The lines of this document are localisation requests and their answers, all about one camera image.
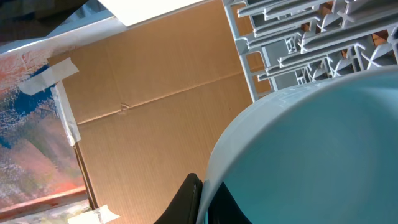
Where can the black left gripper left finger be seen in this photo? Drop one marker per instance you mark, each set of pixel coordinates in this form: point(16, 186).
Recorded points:
point(183, 209)

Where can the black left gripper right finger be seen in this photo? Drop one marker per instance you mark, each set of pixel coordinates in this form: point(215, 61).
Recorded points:
point(223, 209)

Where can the light blue bowl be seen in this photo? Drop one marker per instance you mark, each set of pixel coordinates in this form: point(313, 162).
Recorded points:
point(323, 152)

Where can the lower white tape piece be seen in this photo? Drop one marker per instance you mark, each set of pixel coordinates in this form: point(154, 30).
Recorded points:
point(101, 215)

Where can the brown cardboard sheet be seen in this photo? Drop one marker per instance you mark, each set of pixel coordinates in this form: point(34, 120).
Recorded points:
point(150, 104)

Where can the vertical white tape strip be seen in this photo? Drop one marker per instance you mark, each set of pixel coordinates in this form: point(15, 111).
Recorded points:
point(65, 113)

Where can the colourful painted board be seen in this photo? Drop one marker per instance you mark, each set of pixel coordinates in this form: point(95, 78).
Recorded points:
point(39, 169)

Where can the grey plastic dish rack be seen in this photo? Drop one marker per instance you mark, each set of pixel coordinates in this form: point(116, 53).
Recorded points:
point(305, 41)

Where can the upper white tape strip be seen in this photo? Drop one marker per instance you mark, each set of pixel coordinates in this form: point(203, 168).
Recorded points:
point(48, 77)

